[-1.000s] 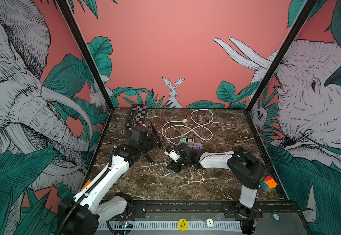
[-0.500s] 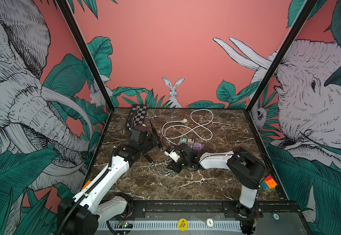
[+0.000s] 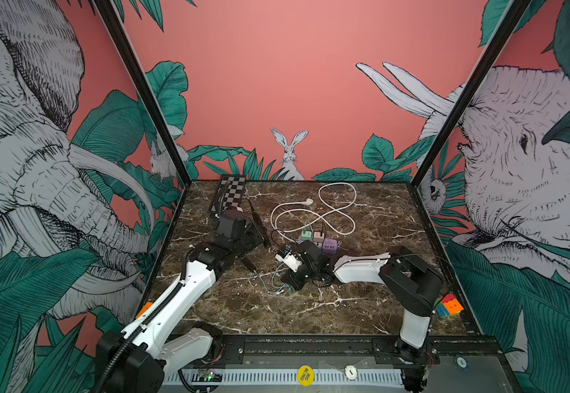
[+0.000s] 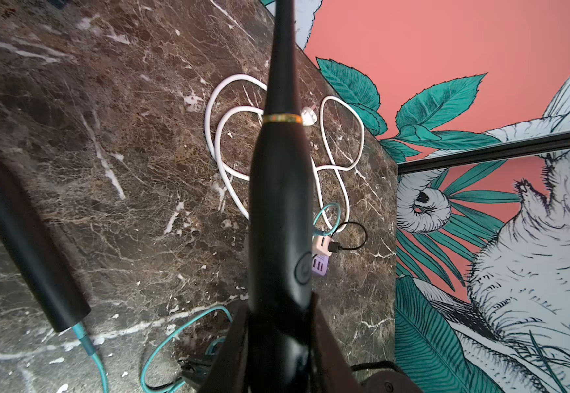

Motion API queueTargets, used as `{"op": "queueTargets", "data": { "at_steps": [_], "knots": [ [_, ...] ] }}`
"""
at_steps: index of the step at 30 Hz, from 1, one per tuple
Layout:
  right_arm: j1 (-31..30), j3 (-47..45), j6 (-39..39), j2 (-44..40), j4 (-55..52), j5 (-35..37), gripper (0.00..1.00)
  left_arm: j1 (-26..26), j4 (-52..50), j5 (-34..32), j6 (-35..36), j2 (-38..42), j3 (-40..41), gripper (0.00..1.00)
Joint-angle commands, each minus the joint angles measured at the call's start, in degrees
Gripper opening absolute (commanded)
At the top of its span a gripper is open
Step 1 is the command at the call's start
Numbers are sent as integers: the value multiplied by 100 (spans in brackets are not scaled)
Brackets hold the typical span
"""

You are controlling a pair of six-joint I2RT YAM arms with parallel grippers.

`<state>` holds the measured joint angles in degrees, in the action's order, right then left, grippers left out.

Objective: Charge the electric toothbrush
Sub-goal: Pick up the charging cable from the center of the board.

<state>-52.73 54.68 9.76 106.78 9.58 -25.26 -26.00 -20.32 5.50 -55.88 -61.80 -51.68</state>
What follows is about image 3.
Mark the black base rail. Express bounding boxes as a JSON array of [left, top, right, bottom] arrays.
[[215, 335, 506, 365]]

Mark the orange blue puzzle cube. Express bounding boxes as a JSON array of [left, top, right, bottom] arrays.
[[136, 301, 153, 319]]

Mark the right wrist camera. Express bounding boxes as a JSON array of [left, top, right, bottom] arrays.
[[275, 247, 303, 272]]

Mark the multicolour puzzle cube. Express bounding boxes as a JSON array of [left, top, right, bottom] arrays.
[[435, 294, 464, 319]]

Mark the white slotted rail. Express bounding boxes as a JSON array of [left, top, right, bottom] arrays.
[[182, 368, 404, 388]]

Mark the pink cube block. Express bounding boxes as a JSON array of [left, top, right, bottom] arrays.
[[313, 231, 325, 247]]

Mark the yellow round sticker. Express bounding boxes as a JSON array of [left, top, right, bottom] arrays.
[[297, 365, 315, 386]]

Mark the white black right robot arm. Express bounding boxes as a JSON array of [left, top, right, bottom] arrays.
[[275, 241, 443, 351]]

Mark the green charger plug adapter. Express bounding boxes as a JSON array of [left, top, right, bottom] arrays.
[[300, 230, 314, 242]]

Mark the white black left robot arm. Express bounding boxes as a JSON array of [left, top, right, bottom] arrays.
[[93, 207, 269, 392]]

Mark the purple power strip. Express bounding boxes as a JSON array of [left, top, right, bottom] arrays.
[[298, 238, 340, 255]]

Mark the black white checkerboard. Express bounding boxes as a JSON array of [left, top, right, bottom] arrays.
[[210, 175, 247, 216]]

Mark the teal usb cable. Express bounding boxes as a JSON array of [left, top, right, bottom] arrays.
[[249, 267, 296, 296]]

